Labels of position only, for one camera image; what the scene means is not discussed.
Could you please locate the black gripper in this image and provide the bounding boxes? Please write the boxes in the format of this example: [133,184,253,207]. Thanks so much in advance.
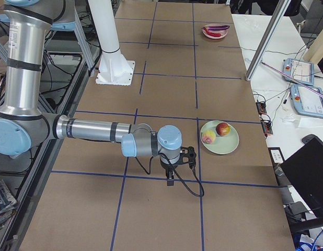
[160,146,197,186]

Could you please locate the red yellow pomegranate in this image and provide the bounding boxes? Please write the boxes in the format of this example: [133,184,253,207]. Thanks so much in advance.
[215,122,231,136]

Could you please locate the red chili pepper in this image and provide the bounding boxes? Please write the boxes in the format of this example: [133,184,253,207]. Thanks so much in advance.
[204,29,221,38]

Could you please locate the purple eggplant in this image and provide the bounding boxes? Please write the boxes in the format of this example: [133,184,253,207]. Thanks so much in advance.
[203,24,230,31]

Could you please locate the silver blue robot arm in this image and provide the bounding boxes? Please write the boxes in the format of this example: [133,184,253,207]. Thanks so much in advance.
[0,1,196,186]

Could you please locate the light green plate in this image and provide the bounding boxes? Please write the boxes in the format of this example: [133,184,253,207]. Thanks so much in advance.
[200,120,239,155]

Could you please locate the orange connector board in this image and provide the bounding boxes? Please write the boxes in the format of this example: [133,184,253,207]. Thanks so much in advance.
[256,101,267,115]

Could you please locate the black laptop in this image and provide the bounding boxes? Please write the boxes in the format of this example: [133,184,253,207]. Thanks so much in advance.
[281,137,323,218]

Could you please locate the black computer mouse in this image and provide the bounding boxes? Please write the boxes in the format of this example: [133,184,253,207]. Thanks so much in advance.
[301,134,317,144]

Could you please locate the pink plate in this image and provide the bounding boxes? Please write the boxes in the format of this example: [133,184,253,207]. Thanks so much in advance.
[202,24,230,39]

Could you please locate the lower teach pendant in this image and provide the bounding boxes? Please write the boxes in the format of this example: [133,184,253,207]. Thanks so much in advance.
[291,84,323,118]

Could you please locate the teach pendant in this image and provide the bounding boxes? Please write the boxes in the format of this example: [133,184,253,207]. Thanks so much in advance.
[291,84,323,118]
[283,58,315,86]

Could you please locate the upper teach pendant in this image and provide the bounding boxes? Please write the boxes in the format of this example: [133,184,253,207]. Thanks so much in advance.
[283,58,315,86]

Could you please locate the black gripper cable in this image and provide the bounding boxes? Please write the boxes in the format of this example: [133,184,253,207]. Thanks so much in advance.
[135,154,205,197]

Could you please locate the aluminium frame post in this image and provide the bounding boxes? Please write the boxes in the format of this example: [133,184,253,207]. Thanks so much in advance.
[245,0,291,81]

